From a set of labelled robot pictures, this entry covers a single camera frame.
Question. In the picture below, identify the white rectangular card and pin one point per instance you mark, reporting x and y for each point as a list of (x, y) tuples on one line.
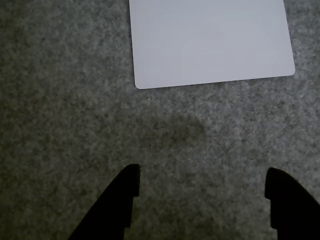
[(212, 42)]

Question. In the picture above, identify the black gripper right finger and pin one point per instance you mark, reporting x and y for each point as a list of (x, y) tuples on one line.
[(295, 212)]

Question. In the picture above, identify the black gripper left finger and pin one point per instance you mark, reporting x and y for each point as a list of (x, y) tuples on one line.
[(110, 215)]

